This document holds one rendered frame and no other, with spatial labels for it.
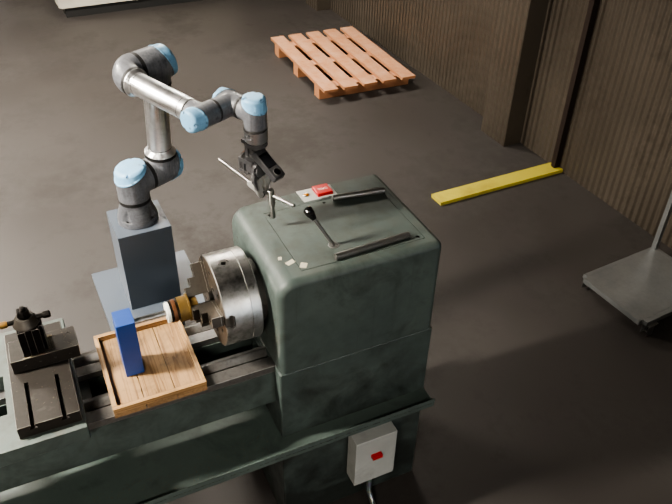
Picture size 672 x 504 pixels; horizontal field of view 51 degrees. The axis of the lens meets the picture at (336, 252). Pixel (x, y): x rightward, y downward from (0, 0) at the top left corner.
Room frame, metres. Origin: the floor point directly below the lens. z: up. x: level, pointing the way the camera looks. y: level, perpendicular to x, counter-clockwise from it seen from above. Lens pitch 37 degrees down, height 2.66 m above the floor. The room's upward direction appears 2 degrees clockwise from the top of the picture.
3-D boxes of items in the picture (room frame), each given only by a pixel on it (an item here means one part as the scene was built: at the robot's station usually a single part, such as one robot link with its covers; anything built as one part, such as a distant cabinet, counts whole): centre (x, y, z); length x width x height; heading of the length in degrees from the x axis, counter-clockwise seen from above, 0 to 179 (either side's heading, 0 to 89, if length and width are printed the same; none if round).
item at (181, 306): (1.74, 0.50, 1.08); 0.09 x 0.09 x 0.09; 26
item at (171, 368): (1.68, 0.62, 0.89); 0.36 x 0.30 x 0.04; 26
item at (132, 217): (2.22, 0.76, 1.15); 0.15 x 0.15 x 0.10
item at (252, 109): (1.99, 0.26, 1.67); 0.09 x 0.08 x 0.11; 51
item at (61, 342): (1.62, 0.93, 1.00); 0.20 x 0.10 x 0.05; 116
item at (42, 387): (1.55, 0.93, 0.95); 0.43 x 0.18 x 0.04; 26
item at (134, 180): (2.23, 0.75, 1.27); 0.13 x 0.12 x 0.14; 141
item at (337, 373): (2.00, 0.01, 0.43); 0.60 x 0.48 x 0.86; 116
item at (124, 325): (1.66, 0.67, 1.00); 0.08 x 0.06 x 0.23; 26
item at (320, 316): (2.00, 0.01, 1.06); 0.59 x 0.48 x 0.39; 116
